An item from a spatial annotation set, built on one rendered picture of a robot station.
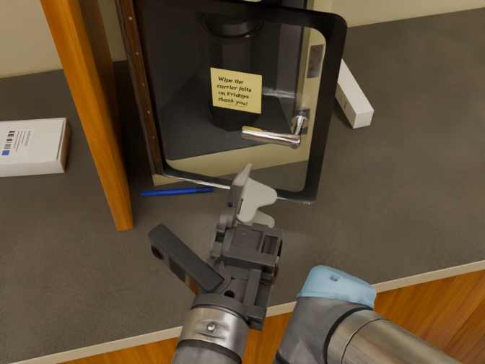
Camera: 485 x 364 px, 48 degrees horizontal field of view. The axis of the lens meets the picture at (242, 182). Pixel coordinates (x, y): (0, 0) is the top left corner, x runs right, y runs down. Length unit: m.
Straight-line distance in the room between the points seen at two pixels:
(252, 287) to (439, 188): 0.59
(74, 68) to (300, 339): 0.44
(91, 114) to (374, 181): 0.58
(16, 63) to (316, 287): 1.03
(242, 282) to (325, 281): 0.13
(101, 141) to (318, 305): 0.44
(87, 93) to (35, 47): 0.62
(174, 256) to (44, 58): 0.84
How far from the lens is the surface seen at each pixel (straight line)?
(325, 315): 0.56
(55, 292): 1.00
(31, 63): 1.42
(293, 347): 0.58
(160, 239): 0.67
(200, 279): 0.64
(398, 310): 1.23
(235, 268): 0.66
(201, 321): 0.61
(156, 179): 1.07
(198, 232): 1.01
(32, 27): 1.35
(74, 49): 0.73
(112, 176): 0.91
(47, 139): 1.17
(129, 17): 0.79
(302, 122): 0.82
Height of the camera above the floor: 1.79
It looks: 52 degrees down
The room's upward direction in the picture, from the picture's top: straight up
